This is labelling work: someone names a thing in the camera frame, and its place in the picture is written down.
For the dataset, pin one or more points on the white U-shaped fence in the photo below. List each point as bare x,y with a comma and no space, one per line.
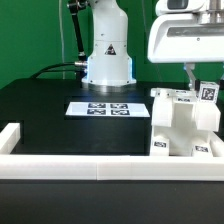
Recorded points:
70,167

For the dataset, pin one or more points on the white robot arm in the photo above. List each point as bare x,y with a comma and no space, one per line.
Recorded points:
109,65

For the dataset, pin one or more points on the white chair back frame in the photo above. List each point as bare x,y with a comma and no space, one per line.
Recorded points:
174,108

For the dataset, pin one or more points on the white chair seat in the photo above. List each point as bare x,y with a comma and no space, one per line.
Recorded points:
181,140

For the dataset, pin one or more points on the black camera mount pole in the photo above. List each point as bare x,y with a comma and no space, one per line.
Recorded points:
75,6

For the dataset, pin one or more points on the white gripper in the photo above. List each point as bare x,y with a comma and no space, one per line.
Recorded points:
188,31

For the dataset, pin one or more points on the white tagged cube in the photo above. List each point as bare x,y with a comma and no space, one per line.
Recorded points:
208,92

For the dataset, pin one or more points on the white marker sheet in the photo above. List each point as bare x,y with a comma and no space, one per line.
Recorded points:
102,109

